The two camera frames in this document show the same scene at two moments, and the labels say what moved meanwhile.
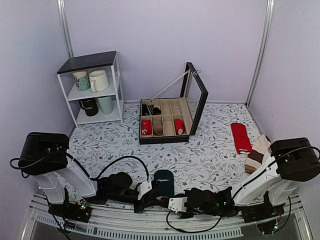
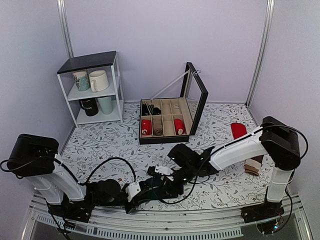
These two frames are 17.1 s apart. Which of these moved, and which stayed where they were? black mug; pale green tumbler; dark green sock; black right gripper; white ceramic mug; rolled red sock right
Moved: dark green sock; black right gripper
Stayed: white ceramic mug; pale green tumbler; rolled red sock right; black mug
